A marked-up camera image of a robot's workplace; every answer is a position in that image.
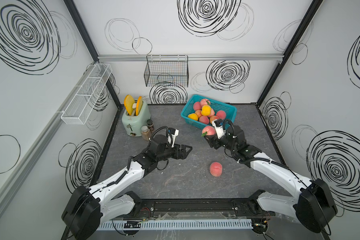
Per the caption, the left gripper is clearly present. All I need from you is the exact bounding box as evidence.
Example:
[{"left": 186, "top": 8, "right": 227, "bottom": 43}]
[{"left": 155, "top": 142, "right": 192, "bottom": 163}]

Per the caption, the pink peach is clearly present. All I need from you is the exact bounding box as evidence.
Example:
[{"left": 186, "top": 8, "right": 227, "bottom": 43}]
[
  {"left": 210, "top": 162, "right": 223, "bottom": 177},
  {"left": 200, "top": 99, "right": 211, "bottom": 107},
  {"left": 216, "top": 110, "right": 227, "bottom": 120},
  {"left": 202, "top": 126, "right": 216, "bottom": 137},
  {"left": 208, "top": 109, "right": 215, "bottom": 118},
  {"left": 193, "top": 102, "right": 202, "bottom": 111},
  {"left": 199, "top": 115, "right": 210, "bottom": 125}
]

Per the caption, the orange peach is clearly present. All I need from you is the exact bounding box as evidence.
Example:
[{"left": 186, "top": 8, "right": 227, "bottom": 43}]
[
  {"left": 195, "top": 110, "right": 202, "bottom": 118},
  {"left": 210, "top": 116, "right": 219, "bottom": 124}
]

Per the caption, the yellow pepper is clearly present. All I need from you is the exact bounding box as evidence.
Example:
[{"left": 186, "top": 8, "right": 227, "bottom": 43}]
[
  {"left": 188, "top": 113, "right": 199, "bottom": 121},
  {"left": 201, "top": 106, "right": 211, "bottom": 116}
]

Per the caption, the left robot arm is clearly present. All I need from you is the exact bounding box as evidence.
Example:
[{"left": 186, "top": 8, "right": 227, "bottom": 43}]
[{"left": 62, "top": 135, "right": 193, "bottom": 240}]

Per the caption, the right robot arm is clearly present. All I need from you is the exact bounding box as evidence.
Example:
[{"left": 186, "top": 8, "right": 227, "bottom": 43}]
[{"left": 202, "top": 126, "right": 338, "bottom": 233}]

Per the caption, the teal plastic basket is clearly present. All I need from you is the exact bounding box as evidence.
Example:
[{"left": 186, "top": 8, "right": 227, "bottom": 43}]
[{"left": 181, "top": 95, "right": 237, "bottom": 129}]

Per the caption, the silver cap spice jar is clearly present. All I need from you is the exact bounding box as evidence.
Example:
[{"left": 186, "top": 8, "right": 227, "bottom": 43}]
[{"left": 141, "top": 126, "right": 152, "bottom": 141}]

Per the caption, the black cap spice bottle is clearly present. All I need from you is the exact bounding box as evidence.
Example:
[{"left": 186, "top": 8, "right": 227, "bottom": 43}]
[{"left": 147, "top": 119, "right": 155, "bottom": 133}]

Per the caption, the mint green toaster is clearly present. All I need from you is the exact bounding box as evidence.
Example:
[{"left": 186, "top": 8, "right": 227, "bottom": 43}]
[{"left": 122, "top": 102, "right": 151, "bottom": 137}]

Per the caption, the right yellow toast slice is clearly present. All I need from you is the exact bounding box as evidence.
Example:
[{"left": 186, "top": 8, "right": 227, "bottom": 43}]
[{"left": 135, "top": 96, "right": 143, "bottom": 116}]

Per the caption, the yellow toast slice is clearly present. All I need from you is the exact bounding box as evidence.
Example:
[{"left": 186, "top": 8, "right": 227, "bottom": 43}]
[
  {"left": 124, "top": 95, "right": 136, "bottom": 116},
  {"left": 135, "top": 96, "right": 143, "bottom": 116}
]

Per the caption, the left yellow toast slice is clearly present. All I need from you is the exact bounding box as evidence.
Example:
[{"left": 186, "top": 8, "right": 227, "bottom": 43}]
[{"left": 124, "top": 95, "right": 136, "bottom": 116}]

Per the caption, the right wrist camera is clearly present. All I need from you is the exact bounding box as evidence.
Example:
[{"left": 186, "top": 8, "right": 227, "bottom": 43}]
[{"left": 212, "top": 119, "right": 226, "bottom": 139}]

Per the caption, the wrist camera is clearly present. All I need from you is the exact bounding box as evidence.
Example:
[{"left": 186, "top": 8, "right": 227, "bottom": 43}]
[
  {"left": 167, "top": 128, "right": 179, "bottom": 148},
  {"left": 212, "top": 119, "right": 226, "bottom": 139}
]

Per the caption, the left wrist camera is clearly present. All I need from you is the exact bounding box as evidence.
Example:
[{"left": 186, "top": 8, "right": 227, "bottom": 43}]
[{"left": 167, "top": 128, "right": 179, "bottom": 148}]

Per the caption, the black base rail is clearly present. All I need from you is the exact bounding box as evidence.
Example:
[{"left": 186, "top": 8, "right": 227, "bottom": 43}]
[{"left": 126, "top": 198, "right": 276, "bottom": 218}]

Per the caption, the white slotted cable duct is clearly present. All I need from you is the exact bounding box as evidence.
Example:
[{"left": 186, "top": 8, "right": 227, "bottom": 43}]
[{"left": 97, "top": 219, "right": 254, "bottom": 231}]

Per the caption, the black wire wall basket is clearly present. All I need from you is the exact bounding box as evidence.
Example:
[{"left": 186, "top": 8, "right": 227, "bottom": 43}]
[{"left": 144, "top": 55, "right": 189, "bottom": 88}]

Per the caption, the white wire wall shelf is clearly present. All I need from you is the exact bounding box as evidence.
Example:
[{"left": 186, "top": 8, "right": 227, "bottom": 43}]
[{"left": 61, "top": 63, "right": 112, "bottom": 125}]

